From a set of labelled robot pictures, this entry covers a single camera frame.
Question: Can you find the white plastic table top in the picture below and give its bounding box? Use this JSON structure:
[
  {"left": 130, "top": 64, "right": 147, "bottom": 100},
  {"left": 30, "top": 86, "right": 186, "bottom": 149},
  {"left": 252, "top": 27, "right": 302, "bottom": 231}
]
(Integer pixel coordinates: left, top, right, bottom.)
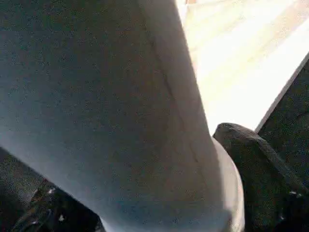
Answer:
[{"left": 178, "top": 0, "right": 309, "bottom": 134}]

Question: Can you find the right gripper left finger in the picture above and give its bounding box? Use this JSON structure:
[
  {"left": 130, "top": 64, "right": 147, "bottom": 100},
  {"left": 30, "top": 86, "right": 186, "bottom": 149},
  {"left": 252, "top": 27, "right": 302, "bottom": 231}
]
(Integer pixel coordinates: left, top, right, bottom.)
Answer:
[{"left": 10, "top": 182, "right": 105, "bottom": 232}]

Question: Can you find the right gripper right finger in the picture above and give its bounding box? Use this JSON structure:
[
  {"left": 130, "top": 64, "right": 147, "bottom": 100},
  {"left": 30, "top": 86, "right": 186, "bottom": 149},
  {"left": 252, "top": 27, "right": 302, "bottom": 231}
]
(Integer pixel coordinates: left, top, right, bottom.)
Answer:
[{"left": 212, "top": 123, "right": 309, "bottom": 232}]

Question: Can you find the white plastic table leg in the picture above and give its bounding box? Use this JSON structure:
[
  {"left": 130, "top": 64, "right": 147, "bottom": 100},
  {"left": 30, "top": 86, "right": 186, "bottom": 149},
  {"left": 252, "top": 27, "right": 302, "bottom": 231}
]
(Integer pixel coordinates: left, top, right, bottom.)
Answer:
[{"left": 0, "top": 0, "right": 245, "bottom": 232}]

